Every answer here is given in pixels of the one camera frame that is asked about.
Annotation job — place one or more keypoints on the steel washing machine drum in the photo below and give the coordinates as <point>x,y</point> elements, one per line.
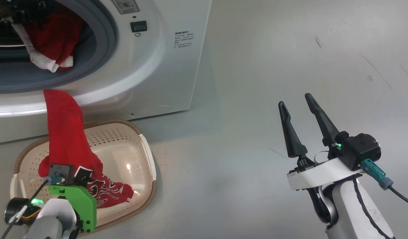
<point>4,39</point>

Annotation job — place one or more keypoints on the cream perforated laundry basket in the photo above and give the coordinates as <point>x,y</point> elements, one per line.
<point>124,156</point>

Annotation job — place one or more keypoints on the grey printed panel label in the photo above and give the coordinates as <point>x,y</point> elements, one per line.
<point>125,5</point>

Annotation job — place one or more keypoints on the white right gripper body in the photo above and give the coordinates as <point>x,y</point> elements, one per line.
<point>320,174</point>

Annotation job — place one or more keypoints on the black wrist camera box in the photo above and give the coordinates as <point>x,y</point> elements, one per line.
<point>61,171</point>
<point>360,149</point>

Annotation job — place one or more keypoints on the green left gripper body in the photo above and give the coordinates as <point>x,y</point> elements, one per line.
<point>86,207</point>

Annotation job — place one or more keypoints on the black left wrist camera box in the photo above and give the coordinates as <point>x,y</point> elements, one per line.
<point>61,171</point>

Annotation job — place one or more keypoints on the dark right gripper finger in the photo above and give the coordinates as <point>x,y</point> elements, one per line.
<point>293,142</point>
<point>325,126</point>

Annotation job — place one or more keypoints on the white washing machine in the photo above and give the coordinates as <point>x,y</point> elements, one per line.
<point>164,66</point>

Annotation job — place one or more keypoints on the red garment with white trim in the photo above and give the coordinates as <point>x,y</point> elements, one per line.
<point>54,36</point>

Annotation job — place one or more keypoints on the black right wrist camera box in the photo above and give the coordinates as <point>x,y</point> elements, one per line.
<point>360,149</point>

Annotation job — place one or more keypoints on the grey rubber door seal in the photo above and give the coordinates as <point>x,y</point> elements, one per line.
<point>106,36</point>

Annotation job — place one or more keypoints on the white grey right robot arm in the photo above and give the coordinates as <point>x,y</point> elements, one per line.
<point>346,212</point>

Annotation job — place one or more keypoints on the red jersey with black print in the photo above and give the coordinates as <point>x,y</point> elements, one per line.
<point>64,132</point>

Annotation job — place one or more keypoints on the black door lock socket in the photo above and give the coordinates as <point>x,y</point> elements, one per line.
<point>138,26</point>

